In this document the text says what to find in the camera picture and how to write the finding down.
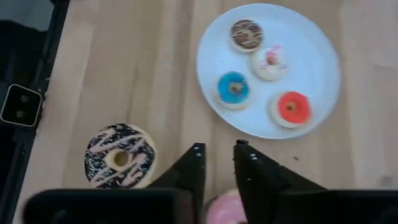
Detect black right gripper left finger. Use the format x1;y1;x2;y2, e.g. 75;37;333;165
23;142;207;224

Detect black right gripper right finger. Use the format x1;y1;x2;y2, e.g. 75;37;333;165
233;140;398;224

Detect large pink frosted donut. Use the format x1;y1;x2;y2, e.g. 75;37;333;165
205;187;248;224

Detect small red frosted donut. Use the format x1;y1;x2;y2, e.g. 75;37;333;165
269;90;313;129

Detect small blue frosted donut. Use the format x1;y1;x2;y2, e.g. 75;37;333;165
216;70;251;110

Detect small white pink-sprinkled donut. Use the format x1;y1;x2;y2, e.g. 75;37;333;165
250;45;289;82

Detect small chocolate frosted donut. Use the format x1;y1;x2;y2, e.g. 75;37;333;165
229;19;264;53

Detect large chocolate pink-drizzled donut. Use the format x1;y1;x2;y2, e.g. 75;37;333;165
83;123;158;190

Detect white round plate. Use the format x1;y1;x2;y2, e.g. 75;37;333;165
195;2;341;140

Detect black table-level camera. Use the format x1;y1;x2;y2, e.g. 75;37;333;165
0;83;44;128

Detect black metal table frame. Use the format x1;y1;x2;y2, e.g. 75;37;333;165
0;0;71;224

